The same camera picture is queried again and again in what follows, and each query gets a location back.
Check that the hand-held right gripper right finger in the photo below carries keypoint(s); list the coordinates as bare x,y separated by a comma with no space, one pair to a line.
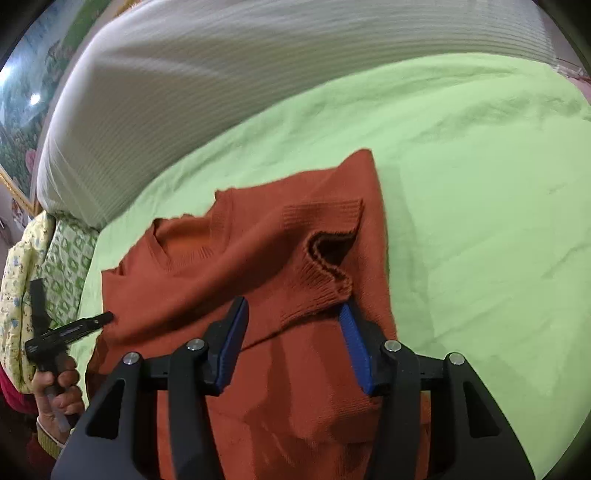
356,346

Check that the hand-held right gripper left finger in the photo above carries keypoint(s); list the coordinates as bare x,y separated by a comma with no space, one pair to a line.
231,344

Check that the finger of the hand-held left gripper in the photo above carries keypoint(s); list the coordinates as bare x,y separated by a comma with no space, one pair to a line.
38,300
90,322

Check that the rust orange knit sweater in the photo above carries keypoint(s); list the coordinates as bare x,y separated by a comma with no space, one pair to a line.
277,230

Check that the person's left hand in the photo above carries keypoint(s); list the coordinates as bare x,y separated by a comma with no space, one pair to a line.
69,376

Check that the yellow patterned blanket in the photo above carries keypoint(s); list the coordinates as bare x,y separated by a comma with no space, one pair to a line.
18,286

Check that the green patterned pillow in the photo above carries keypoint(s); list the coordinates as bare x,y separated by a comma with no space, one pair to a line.
69,258

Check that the light green bed sheet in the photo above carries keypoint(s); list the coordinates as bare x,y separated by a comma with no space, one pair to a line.
461,207

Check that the white striped pillow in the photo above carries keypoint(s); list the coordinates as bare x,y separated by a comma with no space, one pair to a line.
231,69

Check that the pink cloth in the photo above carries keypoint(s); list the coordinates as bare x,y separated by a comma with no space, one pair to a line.
582,85

